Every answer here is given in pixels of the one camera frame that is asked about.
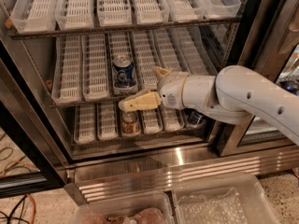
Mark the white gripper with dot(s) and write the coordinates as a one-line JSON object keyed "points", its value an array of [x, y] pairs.
{"points": [[170, 89]]}

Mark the blue pepsi can shelf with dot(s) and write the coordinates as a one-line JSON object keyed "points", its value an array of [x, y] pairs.
{"points": [[123, 68]]}

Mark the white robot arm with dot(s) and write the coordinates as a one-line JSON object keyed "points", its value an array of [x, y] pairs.
{"points": [[233, 96]]}

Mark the orange soda can front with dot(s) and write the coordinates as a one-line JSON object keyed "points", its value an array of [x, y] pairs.
{"points": [[129, 122]]}

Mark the blue can bottom shelf front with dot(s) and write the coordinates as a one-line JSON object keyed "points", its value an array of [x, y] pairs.
{"points": [[195, 118]]}

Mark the steel fridge cabinet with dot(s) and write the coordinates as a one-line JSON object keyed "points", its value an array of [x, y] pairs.
{"points": [[126, 165]]}

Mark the open fridge door left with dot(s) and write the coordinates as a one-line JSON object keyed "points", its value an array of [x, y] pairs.
{"points": [[23, 125]]}

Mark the glass fridge door right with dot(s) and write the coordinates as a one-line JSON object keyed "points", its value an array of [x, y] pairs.
{"points": [[270, 44]]}

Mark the clear plastic bin right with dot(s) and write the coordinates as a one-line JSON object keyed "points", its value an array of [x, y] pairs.
{"points": [[223, 199]]}

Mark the clear plastic bin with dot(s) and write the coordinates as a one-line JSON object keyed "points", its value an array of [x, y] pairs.
{"points": [[223, 199], [123, 207]]}

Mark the clear plastic bin left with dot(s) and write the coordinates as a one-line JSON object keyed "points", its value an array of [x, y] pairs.
{"points": [[123, 207]]}

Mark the pink items in bin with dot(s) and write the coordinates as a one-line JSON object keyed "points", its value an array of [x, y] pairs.
{"points": [[146, 216]]}

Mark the blue cans behind glass door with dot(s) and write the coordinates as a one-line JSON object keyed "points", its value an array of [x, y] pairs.
{"points": [[291, 86]]}

